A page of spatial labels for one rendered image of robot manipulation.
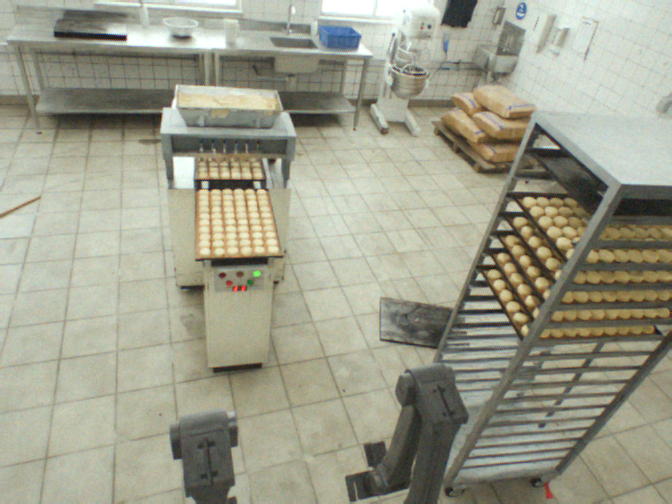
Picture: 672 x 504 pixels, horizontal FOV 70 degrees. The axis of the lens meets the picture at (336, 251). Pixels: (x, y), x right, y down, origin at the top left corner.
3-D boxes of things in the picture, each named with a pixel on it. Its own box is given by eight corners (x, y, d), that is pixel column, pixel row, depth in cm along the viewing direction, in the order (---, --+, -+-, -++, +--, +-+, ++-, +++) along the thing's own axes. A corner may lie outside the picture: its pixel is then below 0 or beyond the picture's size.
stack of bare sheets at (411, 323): (379, 340, 314) (380, 337, 313) (380, 298, 346) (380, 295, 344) (469, 353, 316) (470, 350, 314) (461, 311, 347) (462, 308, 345)
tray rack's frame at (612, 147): (441, 498, 234) (625, 186, 124) (411, 407, 273) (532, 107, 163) (555, 485, 247) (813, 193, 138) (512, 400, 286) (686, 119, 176)
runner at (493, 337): (447, 344, 228) (448, 339, 226) (445, 339, 230) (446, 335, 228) (564, 339, 241) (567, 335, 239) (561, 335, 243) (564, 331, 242)
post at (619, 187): (444, 487, 230) (621, 183, 125) (442, 481, 232) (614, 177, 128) (450, 487, 231) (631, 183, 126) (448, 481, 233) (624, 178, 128)
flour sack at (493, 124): (491, 141, 502) (497, 126, 491) (468, 124, 531) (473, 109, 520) (542, 137, 530) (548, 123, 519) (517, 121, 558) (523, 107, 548)
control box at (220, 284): (214, 287, 233) (213, 266, 224) (263, 285, 239) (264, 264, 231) (214, 293, 230) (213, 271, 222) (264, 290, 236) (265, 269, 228)
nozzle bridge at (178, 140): (167, 160, 294) (162, 107, 273) (284, 161, 312) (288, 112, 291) (165, 188, 269) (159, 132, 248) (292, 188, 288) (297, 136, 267)
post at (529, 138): (417, 406, 264) (538, 113, 160) (415, 401, 267) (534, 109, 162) (422, 405, 265) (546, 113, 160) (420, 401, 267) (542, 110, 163)
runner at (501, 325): (452, 331, 222) (454, 327, 221) (450, 326, 225) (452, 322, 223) (572, 327, 236) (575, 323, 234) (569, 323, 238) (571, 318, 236)
